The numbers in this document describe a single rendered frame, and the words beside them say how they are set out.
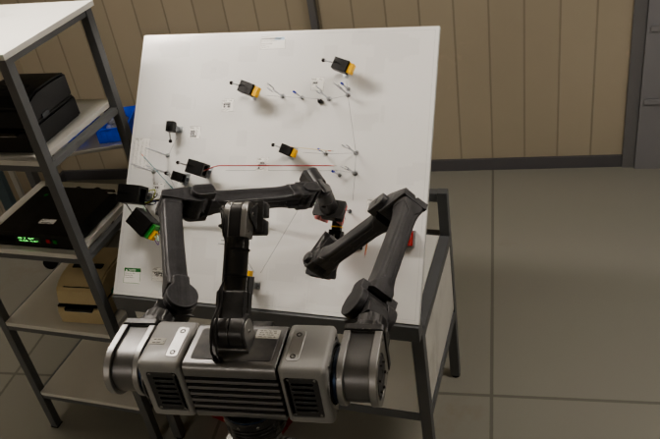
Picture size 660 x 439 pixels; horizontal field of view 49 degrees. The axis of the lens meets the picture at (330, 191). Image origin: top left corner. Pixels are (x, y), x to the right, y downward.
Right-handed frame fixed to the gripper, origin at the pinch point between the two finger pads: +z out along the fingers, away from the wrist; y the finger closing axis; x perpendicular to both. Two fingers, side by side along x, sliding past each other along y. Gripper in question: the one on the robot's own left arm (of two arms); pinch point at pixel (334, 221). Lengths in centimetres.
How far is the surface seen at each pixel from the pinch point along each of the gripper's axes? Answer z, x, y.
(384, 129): -7.9, -34.5, -9.6
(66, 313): 40, 40, 112
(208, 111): -7, -34, 59
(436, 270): 40, -7, -30
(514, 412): 114, 17, -62
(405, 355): 36, 28, -27
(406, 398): 56, 38, -27
